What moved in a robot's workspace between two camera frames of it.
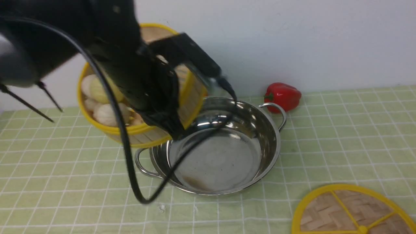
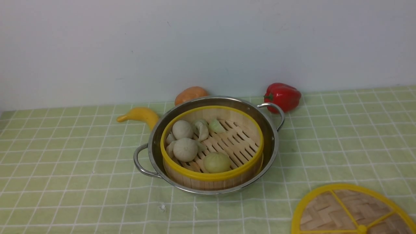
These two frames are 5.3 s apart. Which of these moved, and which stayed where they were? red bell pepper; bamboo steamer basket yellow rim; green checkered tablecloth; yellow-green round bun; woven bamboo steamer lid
Moved: bamboo steamer basket yellow rim; yellow-green round bun
Stayed: woven bamboo steamer lid; red bell pepper; green checkered tablecloth
